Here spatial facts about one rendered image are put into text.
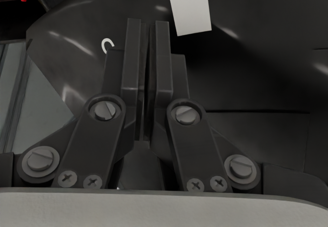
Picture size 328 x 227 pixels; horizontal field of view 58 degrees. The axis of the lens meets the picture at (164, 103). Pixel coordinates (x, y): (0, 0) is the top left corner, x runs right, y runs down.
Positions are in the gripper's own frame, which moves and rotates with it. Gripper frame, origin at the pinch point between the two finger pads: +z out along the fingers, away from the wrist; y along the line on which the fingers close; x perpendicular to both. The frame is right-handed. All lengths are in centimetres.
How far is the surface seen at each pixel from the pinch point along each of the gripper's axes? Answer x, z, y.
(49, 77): -5.8, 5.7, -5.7
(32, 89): -74, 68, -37
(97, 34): -1.3, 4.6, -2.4
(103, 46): -1.8, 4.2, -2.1
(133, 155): -7.8, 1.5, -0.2
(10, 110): -76, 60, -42
